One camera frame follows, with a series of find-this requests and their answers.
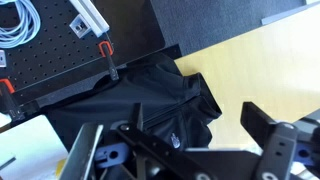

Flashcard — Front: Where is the aluminium corner bracket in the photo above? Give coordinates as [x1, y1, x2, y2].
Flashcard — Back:
[69, 13, 93, 38]
[0, 50, 8, 68]

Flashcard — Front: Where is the black perforated breadboard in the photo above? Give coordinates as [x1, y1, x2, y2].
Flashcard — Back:
[0, 0, 116, 93]

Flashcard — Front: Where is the white flat board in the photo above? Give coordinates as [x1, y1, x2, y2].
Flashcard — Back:
[0, 114, 69, 180]

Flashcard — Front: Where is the orange black bar clamp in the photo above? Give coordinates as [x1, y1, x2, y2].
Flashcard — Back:
[98, 40, 120, 82]
[0, 78, 26, 121]

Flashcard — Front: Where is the black zip jersey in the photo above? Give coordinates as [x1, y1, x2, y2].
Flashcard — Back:
[43, 51, 224, 151]

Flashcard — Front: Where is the aluminium extrusion rail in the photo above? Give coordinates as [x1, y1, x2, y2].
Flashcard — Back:
[69, 0, 110, 38]

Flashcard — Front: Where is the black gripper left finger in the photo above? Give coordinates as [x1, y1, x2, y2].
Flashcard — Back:
[115, 102, 215, 180]

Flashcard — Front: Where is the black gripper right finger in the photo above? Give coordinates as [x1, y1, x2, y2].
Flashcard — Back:
[241, 101, 300, 180]

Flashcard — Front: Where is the light blue coiled cable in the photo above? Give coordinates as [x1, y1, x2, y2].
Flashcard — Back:
[0, 0, 42, 49]

